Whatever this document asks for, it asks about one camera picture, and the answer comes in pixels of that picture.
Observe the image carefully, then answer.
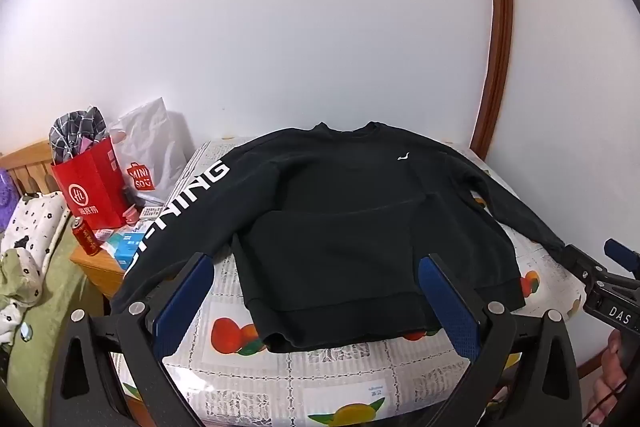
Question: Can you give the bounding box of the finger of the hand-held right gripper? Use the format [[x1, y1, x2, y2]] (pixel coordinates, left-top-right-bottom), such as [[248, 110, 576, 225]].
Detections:
[[560, 243, 608, 295], [603, 238, 640, 272]]

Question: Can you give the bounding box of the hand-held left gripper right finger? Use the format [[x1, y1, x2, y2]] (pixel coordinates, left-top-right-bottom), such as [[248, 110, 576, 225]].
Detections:
[[417, 252, 583, 427]]

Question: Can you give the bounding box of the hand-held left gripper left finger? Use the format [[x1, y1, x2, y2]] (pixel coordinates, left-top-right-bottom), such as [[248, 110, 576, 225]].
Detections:
[[59, 252, 216, 427]]

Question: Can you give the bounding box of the black sweatshirt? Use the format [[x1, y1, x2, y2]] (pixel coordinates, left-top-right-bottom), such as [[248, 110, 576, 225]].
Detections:
[[109, 121, 568, 355]]

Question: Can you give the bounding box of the person's right hand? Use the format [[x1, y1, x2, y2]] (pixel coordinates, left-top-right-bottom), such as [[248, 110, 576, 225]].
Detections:
[[589, 330, 633, 426]]

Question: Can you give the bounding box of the blue white box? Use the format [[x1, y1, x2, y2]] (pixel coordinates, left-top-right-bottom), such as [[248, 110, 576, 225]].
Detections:
[[107, 232, 143, 270]]

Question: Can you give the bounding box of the wooden nightstand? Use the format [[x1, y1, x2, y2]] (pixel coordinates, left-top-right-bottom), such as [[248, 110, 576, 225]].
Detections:
[[70, 227, 128, 300]]

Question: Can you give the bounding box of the red drink can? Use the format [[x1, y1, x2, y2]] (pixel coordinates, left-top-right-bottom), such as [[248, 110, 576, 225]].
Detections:
[[71, 216, 101, 257]]

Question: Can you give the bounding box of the green blanket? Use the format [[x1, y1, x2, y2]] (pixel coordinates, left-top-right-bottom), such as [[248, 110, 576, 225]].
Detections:
[[10, 227, 106, 408]]

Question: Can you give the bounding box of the fruit print tablecloth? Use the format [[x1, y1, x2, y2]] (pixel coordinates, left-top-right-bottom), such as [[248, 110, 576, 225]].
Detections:
[[112, 137, 588, 427]]

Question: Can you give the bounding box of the red box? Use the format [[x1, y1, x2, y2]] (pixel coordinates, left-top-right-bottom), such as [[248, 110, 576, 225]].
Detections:
[[50, 138, 132, 230]]

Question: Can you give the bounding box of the white floral cloth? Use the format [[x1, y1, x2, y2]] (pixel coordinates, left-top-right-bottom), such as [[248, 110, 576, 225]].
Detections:
[[0, 193, 72, 348]]

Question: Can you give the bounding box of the white plastic bag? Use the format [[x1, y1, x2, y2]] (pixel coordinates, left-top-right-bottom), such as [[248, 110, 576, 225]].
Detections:
[[107, 97, 196, 208]]

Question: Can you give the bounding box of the purple packet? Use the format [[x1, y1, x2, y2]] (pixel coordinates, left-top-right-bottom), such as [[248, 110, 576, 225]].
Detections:
[[0, 169, 16, 233]]

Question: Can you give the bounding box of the plaid cloth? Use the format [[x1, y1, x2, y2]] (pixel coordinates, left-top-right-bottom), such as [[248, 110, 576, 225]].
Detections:
[[48, 106, 110, 165]]

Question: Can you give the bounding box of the wooden headboard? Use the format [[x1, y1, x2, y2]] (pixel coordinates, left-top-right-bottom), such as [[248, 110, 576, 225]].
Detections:
[[0, 139, 56, 200]]

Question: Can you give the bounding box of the brown wooden door frame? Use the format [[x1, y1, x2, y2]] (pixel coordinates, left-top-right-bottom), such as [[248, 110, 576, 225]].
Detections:
[[469, 0, 516, 158]]

